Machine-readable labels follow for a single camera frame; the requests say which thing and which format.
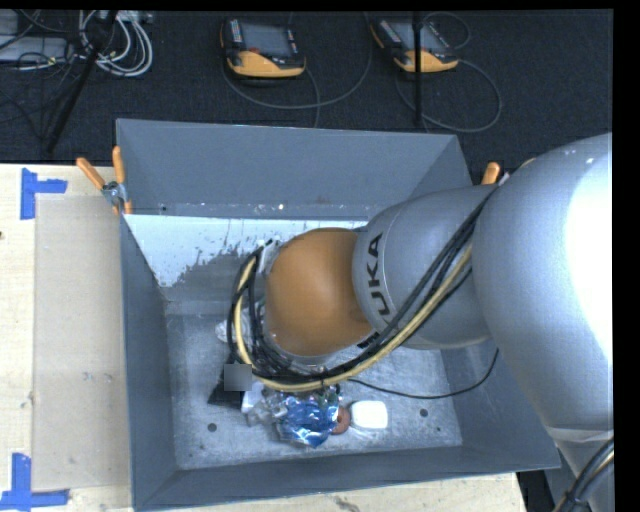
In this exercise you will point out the blue crinkled foil packet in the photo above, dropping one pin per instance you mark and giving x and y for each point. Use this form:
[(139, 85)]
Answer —
[(307, 422)]

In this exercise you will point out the red-brown round thing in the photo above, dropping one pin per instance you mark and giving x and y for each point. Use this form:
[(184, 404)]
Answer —
[(342, 422)]

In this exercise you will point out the black flat thing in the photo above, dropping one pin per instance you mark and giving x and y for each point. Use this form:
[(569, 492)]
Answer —
[(222, 396)]

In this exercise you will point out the white rounded block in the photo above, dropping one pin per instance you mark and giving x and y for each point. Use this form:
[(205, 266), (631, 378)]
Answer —
[(370, 415)]

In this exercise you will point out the clear plastic thing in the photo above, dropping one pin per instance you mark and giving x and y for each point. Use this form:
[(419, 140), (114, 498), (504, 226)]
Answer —
[(223, 331)]

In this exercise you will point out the grey metal bin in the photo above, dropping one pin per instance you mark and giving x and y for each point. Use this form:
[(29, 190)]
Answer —
[(200, 440)]

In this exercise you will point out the pale cardboard board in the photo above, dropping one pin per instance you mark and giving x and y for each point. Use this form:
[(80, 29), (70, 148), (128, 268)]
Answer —
[(75, 340)]

